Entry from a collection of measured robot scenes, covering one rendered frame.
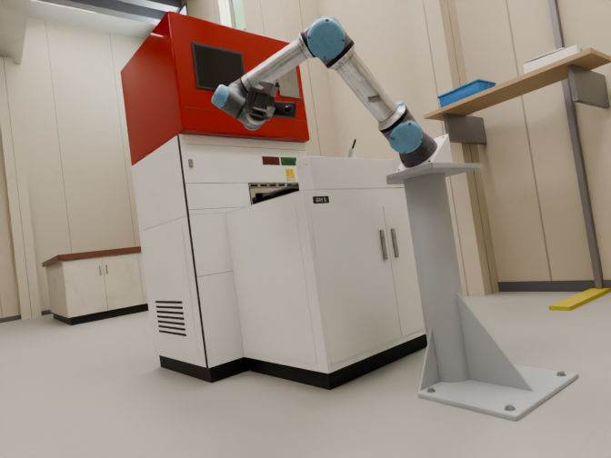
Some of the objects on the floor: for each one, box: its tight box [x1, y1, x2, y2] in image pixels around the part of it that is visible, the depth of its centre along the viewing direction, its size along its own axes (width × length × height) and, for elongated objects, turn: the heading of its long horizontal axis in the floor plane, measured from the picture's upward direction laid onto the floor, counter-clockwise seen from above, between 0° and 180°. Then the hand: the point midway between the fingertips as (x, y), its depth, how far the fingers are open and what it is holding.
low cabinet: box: [42, 246, 149, 325], centre depth 692 cm, size 194×240×92 cm
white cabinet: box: [225, 188, 427, 390], centre depth 225 cm, size 64×96×82 cm
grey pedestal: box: [386, 163, 578, 422], centre depth 160 cm, size 51×44×82 cm
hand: (275, 96), depth 124 cm, fingers open, 6 cm apart
